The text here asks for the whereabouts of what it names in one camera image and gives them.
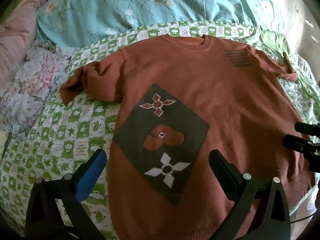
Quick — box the pink floral pillow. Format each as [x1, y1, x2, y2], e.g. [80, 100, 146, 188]
[0, 39, 75, 137]

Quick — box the light blue floral quilt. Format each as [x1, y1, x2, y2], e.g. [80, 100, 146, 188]
[37, 0, 285, 48]

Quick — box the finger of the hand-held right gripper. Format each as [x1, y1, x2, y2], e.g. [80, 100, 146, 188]
[283, 133, 320, 155]
[294, 121, 320, 137]

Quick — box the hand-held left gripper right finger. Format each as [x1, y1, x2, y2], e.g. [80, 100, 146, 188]
[209, 149, 292, 240]

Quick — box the pink padded quilt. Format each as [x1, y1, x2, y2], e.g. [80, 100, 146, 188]
[0, 0, 49, 88]

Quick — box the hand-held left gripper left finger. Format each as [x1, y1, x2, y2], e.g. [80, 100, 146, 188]
[25, 149, 108, 240]

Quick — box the green checkered cartoon blanket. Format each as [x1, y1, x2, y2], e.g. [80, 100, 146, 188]
[0, 21, 320, 240]

